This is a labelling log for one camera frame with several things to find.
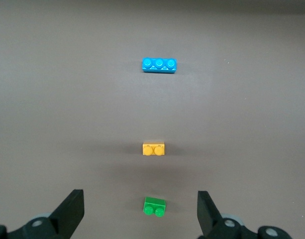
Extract yellow two-stud block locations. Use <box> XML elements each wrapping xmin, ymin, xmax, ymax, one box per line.
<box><xmin>142</xmin><ymin>140</ymin><xmax>166</xmax><ymax>157</ymax></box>

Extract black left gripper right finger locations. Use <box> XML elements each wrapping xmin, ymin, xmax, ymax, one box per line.
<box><xmin>197</xmin><ymin>190</ymin><xmax>292</xmax><ymax>239</ymax></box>

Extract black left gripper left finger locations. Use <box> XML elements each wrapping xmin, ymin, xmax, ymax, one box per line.
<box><xmin>0</xmin><ymin>189</ymin><xmax>85</xmax><ymax>239</ymax></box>

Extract blue three-stud block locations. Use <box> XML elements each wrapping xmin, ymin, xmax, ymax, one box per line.
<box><xmin>141</xmin><ymin>57</ymin><xmax>178</xmax><ymax>74</ymax></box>

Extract green two-stud block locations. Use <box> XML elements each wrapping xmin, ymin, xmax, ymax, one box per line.
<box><xmin>142</xmin><ymin>196</ymin><xmax>166</xmax><ymax>218</ymax></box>

